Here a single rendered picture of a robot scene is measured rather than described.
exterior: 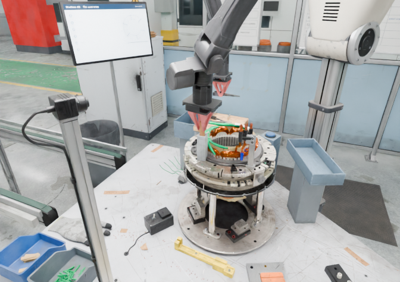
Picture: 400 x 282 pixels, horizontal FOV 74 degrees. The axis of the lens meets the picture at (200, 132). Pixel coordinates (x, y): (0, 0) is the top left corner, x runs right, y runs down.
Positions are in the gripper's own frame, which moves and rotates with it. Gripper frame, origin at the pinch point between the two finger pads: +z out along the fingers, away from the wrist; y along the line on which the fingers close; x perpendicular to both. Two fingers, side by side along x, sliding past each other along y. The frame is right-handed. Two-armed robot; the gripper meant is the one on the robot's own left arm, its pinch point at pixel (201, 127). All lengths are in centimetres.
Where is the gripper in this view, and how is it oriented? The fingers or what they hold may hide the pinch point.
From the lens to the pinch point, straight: 81.6
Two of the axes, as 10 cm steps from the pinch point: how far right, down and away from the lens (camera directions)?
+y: 8.8, 2.5, -3.9
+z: -0.2, 8.6, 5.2
